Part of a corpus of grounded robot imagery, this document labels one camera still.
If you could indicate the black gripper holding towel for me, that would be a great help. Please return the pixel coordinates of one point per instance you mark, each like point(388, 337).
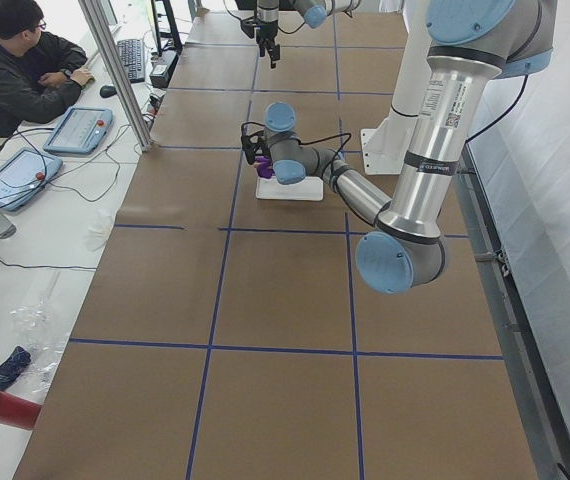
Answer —
point(263, 152)

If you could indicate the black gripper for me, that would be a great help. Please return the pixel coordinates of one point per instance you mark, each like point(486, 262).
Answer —
point(266, 29)

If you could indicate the purple towel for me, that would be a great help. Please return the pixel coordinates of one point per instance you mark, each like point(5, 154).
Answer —
point(263, 167)

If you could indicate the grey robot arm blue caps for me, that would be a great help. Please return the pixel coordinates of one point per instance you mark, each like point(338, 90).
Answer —
point(469, 44)

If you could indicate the second grey robot arm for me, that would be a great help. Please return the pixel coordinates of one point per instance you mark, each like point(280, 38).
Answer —
point(313, 12)

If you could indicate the white towel rack base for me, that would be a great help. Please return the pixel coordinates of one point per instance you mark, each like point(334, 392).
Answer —
point(309, 189)

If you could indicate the black power adapter box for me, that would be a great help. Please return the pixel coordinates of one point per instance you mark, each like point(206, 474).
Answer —
point(163, 68)

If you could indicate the black keyboard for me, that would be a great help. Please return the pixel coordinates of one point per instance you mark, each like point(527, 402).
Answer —
point(131, 53)

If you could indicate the black computer mouse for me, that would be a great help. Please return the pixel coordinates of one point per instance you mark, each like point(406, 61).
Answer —
point(107, 91)

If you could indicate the white crumpled tissue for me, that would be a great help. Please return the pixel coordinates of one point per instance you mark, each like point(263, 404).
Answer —
point(99, 231)

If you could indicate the blue teach pendant tablet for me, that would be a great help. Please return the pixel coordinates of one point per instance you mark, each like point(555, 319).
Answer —
point(79, 131)

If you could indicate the seated person dark jacket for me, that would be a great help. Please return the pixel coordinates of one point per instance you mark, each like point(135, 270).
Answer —
point(41, 74)

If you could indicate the crumpled clear plastic wrap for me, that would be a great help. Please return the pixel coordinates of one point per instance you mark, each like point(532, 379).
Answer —
point(37, 332)

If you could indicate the red cylinder can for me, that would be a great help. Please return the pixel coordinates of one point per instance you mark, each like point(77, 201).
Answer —
point(18, 412)

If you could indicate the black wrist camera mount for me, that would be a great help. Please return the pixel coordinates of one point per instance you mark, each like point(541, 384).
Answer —
point(245, 143)

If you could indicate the aluminium frame post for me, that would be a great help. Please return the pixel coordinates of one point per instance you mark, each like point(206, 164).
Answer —
point(98, 26)

